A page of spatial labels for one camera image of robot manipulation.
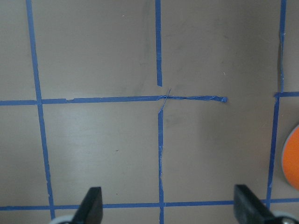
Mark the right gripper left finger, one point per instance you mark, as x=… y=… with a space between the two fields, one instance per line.
x=90 y=210

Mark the orange can-shaped container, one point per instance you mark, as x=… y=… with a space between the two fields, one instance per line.
x=290 y=158

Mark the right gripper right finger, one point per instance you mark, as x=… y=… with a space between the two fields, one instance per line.
x=248 y=209

